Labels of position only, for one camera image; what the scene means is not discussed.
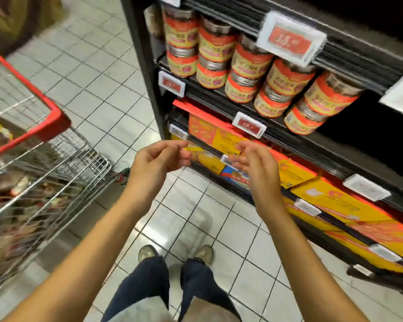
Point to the person's right hand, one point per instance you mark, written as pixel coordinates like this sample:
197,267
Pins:
262,171

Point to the person's left hand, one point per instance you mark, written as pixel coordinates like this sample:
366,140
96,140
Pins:
154,167

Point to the row of small cashew jars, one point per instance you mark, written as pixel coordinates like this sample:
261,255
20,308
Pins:
289,80

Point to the black metal store shelf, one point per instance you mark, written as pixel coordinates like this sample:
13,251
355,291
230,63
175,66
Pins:
356,63

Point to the pile of snacks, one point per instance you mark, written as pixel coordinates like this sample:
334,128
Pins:
13,197

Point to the person's left forearm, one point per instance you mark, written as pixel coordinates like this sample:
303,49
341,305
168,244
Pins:
87,265

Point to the person's right forearm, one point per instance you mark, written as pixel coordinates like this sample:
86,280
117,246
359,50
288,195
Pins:
302,265

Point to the person's shoe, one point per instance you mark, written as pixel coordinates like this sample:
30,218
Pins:
203,253
148,251

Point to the person's dark trousers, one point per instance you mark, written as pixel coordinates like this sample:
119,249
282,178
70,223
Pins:
148,275

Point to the flat blue box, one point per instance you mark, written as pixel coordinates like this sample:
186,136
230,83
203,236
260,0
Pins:
236,177

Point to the small white price tag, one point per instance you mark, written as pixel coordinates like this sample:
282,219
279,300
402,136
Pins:
385,252
178,132
307,207
363,271
224,159
367,187
172,83
249,125

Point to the yellow gift box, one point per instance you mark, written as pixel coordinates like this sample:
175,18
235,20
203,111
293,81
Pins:
230,141

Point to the flat yellow box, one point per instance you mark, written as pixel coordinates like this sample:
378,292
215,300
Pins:
208,161

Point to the long orange yellow box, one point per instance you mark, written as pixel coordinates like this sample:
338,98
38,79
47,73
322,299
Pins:
349,204

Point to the white printed display stand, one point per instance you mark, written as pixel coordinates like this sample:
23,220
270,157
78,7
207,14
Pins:
13,16

